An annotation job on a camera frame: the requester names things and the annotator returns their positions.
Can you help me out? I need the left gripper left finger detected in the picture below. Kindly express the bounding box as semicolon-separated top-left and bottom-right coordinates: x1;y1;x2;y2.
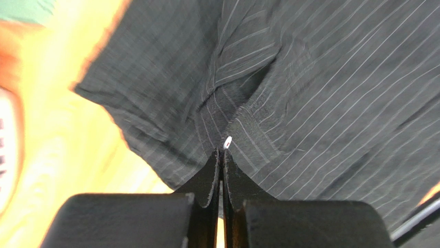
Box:
41;150;220;247

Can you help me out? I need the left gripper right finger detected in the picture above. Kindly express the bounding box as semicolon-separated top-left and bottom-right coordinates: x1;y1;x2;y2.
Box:
223;150;393;247

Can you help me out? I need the black pinstriped long sleeve shirt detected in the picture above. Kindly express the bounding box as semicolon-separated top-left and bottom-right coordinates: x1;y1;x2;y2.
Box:
74;1;439;231

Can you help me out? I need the green file organizer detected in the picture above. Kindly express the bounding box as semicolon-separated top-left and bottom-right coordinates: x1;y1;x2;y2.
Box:
1;0;57;25

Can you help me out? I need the aluminium rail frame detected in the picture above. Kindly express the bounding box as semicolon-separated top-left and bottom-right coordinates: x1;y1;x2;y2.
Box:
390;192;439;247

